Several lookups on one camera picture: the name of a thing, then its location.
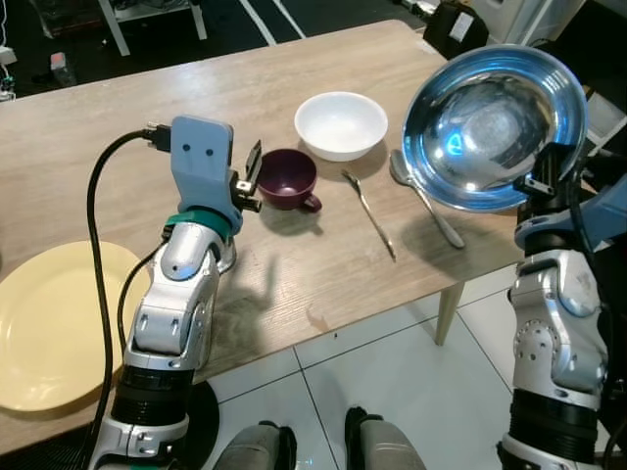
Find yellow plate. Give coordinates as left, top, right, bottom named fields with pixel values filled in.
left=0, top=240, right=154, bottom=413

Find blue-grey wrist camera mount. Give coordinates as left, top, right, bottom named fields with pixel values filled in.
left=170, top=116, right=242, bottom=233
left=576, top=174, right=627, bottom=248

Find white bowl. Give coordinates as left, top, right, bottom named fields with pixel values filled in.
left=294, top=91, right=390, bottom=164

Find black bag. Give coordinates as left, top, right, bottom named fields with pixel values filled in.
left=422, top=0, right=492, bottom=61

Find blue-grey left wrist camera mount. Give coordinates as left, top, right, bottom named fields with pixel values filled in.
left=170, top=116, right=242, bottom=233

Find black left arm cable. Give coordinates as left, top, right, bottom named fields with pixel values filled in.
left=86, top=122, right=174, bottom=466

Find steel spoon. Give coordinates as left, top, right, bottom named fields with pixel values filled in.
left=388, top=150, right=467, bottom=251

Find steel fork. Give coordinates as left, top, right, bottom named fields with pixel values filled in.
left=340, top=169, right=399, bottom=263

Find large steel bowl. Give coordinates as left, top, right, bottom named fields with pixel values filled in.
left=402, top=43, right=590, bottom=214

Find wooden table leg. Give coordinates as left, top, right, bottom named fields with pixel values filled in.
left=433, top=281, right=467, bottom=347

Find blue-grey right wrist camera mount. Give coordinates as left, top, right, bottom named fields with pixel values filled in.
left=576, top=174, right=627, bottom=248

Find black round floor base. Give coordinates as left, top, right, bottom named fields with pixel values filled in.
left=184, top=380, right=223, bottom=470

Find robot right leg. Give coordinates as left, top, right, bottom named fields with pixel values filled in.
left=344, top=405, right=428, bottom=470

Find robot leg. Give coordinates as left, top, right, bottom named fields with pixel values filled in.
left=210, top=420, right=298, bottom=470
left=344, top=405, right=428, bottom=470

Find purple cup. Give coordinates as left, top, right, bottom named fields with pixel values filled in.
left=256, top=148, right=323, bottom=214

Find white metal rack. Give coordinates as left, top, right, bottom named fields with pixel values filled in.
left=96, top=0, right=209, bottom=57

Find robot left leg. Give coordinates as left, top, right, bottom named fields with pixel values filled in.
left=210, top=420, right=298, bottom=470

